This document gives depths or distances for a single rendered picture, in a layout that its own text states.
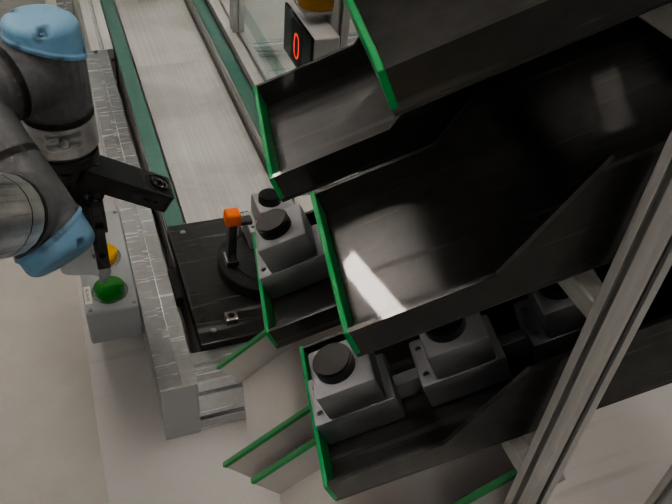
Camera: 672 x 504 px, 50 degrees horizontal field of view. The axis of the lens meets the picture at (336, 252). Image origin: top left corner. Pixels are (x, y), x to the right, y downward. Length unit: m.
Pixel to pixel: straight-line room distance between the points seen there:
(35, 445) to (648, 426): 0.81
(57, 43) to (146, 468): 0.51
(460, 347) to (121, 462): 0.56
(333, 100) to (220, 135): 0.81
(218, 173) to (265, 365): 0.53
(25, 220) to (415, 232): 0.34
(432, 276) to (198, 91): 1.14
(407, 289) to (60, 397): 0.69
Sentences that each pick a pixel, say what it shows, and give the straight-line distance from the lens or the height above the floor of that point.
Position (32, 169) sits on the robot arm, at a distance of 0.73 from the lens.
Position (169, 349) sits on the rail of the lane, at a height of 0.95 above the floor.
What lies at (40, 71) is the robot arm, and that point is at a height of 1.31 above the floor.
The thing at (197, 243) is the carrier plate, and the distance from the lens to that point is 1.07.
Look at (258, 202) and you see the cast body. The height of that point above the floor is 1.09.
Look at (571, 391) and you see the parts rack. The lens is 0.46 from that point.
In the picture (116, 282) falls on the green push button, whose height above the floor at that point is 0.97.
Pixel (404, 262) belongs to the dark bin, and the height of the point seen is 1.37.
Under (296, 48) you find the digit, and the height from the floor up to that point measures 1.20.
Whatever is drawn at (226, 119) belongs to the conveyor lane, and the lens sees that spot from 1.44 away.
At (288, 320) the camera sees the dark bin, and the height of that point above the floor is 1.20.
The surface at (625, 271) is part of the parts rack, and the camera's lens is 0.41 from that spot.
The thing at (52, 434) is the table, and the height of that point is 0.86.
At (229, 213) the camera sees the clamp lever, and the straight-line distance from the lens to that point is 0.95.
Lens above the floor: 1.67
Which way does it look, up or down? 41 degrees down
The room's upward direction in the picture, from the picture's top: 6 degrees clockwise
